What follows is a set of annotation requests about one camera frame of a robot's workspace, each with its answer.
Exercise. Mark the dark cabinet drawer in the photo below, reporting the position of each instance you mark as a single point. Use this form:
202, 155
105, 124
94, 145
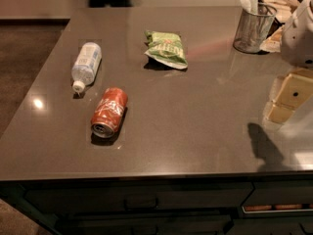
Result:
280, 197
139, 197

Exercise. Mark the metal mesh cup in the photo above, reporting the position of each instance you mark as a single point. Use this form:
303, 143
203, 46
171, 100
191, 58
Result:
253, 28

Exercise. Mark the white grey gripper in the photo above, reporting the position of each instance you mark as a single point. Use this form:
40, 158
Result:
298, 38

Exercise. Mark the red coke can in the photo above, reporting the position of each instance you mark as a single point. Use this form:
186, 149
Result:
108, 115

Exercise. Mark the dark cabinet drawer right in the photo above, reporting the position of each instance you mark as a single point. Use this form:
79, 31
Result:
280, 197

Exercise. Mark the white napkin in cup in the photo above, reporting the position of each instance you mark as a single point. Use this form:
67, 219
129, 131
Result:
250, 6

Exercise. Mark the green chip bag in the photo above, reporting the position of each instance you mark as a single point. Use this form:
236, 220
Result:
166, 48

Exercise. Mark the black wire snack rack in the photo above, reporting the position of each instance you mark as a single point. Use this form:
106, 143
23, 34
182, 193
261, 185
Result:
284, 10

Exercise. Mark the dark cabinet drawer left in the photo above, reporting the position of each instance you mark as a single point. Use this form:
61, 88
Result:
139, 197

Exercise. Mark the clear plastic water bottle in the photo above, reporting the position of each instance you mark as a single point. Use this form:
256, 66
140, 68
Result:
86, 66

